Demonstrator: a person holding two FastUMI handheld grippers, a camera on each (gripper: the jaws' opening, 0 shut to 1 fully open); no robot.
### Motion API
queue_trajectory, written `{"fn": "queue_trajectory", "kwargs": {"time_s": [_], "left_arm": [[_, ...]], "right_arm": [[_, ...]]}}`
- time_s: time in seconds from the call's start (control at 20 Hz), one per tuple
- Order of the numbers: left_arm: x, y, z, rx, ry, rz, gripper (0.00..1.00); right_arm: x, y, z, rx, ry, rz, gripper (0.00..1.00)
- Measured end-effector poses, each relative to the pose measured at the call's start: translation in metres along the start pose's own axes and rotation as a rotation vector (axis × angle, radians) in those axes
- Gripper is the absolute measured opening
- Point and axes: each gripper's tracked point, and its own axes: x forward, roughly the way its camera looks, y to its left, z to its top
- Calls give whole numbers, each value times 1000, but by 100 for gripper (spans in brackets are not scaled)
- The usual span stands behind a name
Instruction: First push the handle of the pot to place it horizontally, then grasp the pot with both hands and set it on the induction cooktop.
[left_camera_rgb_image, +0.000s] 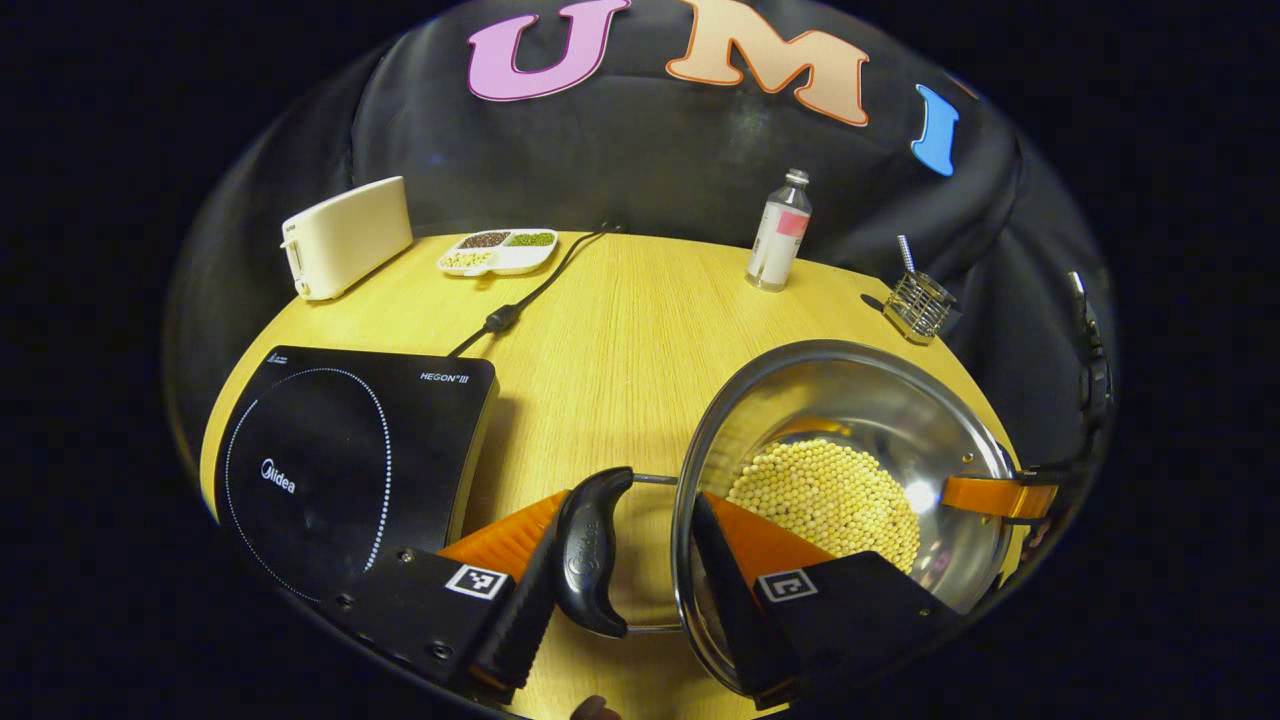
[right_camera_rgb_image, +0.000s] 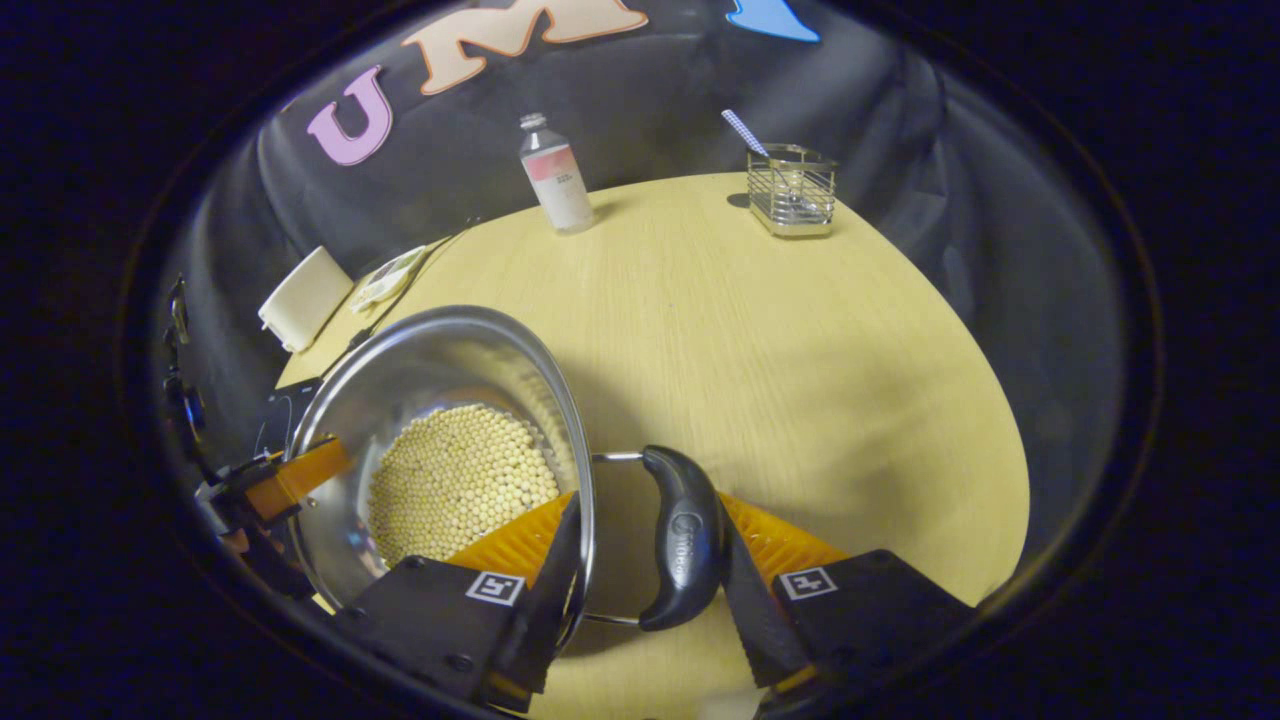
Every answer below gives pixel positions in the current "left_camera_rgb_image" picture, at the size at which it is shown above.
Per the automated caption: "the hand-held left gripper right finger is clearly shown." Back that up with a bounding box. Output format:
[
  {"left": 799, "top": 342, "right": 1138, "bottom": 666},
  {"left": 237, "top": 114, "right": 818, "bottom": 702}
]
[{"left": 690, "top": 492, "right": 966, "bottom": 711}]

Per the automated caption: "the white divided bean tray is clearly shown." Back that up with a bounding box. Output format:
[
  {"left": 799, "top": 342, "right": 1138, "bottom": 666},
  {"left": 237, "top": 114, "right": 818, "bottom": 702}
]
[{"left": 437, "top": 229, "right": 559, "bottom": 278}]

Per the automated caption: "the black induction cooktop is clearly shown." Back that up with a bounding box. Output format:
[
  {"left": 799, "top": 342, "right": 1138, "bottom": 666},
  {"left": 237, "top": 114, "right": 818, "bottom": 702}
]
[{"left": 215, "top": 345, "right": 499, "bottom": 604}]

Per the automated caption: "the clear bottle with pink label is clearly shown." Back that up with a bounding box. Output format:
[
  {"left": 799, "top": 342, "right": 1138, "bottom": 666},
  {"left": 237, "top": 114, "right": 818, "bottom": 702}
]
[{"left": 745, "top": 169, "right": 813, "bottom": 293}]

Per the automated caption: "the white toaster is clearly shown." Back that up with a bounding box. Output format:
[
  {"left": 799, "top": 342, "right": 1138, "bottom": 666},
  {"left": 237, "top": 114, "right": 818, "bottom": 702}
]
[{"left": 281, "top": 176, "right": 414, "bottom": 302}]

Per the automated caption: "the small wire basket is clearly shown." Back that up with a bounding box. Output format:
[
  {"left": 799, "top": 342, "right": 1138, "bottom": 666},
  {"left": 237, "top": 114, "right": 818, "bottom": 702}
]
[{"left": 883, "top": 270, "right": 958, "bottom": 346}]

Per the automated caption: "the stainless steel pot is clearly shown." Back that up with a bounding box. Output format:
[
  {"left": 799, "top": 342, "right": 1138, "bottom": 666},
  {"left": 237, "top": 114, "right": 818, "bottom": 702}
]
[{"left": 555, "top": 340, "right": 1021, "bottom": 698}]

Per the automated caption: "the black power cable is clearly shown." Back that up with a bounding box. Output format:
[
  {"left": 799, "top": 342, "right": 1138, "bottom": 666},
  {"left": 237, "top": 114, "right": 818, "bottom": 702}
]
[{"left": 447, "top": 225, "right": 621, "bottom": 359}]

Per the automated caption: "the pile of yellow beans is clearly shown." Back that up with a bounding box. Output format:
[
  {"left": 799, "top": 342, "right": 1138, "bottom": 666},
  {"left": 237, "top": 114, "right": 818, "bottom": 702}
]
[{"left": 727, "top": 438, "right": 923, "bottom": 574}]

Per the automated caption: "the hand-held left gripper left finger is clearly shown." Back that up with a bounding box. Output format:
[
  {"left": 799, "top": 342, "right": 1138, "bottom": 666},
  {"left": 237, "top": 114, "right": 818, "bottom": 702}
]
[{"left": 330, "top": 490, "right": 573, "bottom": 706}]

